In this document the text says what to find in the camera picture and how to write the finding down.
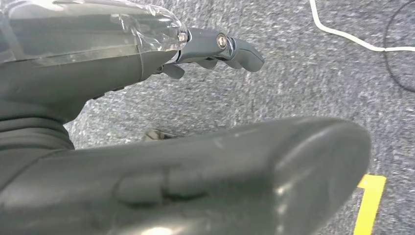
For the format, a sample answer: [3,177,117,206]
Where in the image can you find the white floor cable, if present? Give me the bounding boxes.
[309,0,415,52]

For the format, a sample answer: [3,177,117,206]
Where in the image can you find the black floor cable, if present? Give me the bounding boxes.
[383,0,415,93]

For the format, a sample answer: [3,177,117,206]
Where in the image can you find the black robot foot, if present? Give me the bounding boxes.
[142,129,182,141]

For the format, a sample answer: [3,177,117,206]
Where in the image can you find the yellow floor tape square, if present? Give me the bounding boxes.
[353,174,387,235]

